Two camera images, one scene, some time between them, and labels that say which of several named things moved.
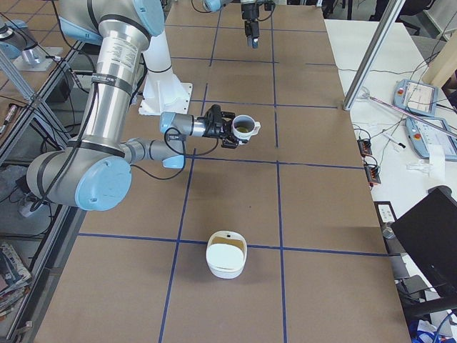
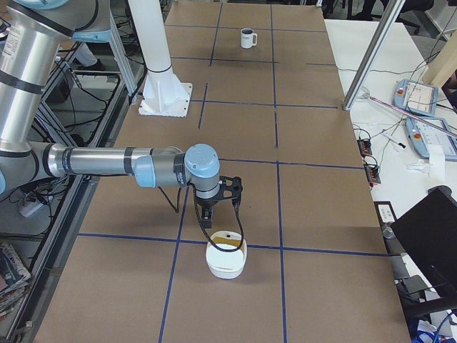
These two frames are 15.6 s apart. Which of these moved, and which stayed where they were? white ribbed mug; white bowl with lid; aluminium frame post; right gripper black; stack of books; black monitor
Moved: right gripper black; white ribbed mug
Stayed: stack of books; aluminium frame post; white bowl with lid; black monitor
